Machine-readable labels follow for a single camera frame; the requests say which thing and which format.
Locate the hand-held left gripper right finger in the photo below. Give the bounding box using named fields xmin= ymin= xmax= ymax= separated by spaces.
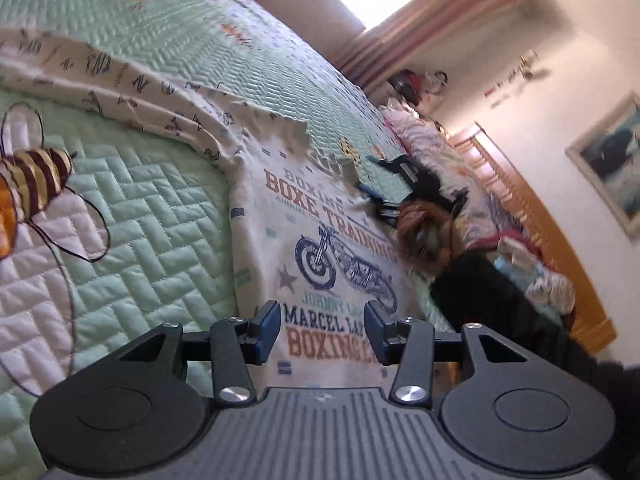
xmin=364 ymin=300 xmax=528 ymax=406

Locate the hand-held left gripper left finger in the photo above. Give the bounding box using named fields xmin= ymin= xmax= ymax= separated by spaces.
xmin=117 ymin=300 xmax=282 ymax=406

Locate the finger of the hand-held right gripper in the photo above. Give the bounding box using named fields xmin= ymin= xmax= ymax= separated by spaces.
xmin=366 ymin=154 xmax=416 ymax=173
xmin=356 ymin=184 xmax=401 ymax=221

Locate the white printed shirt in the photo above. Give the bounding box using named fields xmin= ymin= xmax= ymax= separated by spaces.
xmin=0 ymin=25 xmax=431 ymax=391

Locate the person's right forearm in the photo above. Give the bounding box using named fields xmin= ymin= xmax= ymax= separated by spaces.
xmin=427 ymin=247 xmax=640 ymax=411

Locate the pile of mixed clothes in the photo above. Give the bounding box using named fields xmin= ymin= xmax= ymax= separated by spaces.
xmin=470 ymin=230 xmax=576 ymax=316

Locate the person's right hand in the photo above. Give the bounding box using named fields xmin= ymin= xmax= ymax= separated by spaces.
xmin=397 ymin=199 xmax=453 ymax=273

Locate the floral pillow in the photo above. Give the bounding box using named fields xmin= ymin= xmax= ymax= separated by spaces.
xmin=382 ymin=105 xmax=501 ymax=251

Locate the pile of bags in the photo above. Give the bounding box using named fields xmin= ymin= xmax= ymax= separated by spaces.
xmin=387 ymin=69 xmax=448 ymax=106

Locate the wooden headboard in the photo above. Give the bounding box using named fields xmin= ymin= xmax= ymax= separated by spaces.
xmin=450 ymin=120 xmax=618 ymax=346

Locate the pink curtain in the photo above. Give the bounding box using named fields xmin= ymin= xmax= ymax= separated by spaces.
xmin=332 ymin=0 xmax=531 ymax=93

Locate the green quilted bee blanket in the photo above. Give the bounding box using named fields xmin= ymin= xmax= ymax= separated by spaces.
xmin=0 ymin=0 xmax=451 ymax=466

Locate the framed wall photo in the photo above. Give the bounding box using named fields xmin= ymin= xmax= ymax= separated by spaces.
xmin=565 ymin=91 xmax=640 ymax=241

